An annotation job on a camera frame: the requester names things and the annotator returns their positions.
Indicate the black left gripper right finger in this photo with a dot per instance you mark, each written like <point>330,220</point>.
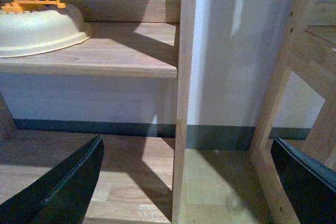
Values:
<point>308,184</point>

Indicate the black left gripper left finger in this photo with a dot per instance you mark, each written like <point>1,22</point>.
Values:
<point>63,194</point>

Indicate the wooden shelf unit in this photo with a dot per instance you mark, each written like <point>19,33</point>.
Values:
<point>129,84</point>

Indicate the cream toy dome base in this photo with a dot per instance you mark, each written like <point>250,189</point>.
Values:
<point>39,32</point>

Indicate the wooden chair frame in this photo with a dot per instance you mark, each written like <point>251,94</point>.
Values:
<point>307,53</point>

